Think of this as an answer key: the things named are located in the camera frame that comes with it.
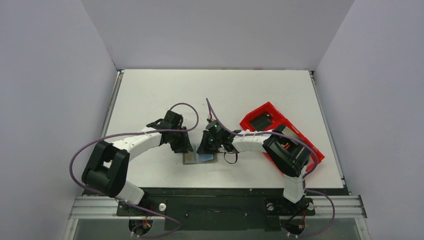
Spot black wallet in tray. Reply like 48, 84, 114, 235
249, 112, 273, 132

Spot gold striped credit card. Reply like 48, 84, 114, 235
184, 152, 196, 164

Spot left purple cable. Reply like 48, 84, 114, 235
68, 102, 200, 200

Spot black loop cable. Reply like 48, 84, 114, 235
223, 149, 239, 165

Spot red plastic tray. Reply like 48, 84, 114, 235
239, 101, 325, 173

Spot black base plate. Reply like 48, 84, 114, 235
82, 185, 349, 232

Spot grey card holder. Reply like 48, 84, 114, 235
182, 144, 218, 165

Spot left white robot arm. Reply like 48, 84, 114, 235
81, 110, 193, 215

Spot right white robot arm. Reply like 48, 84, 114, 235
196, 120, 312, 214

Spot aluminium frame rail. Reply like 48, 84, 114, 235
69, 195, 366, 220

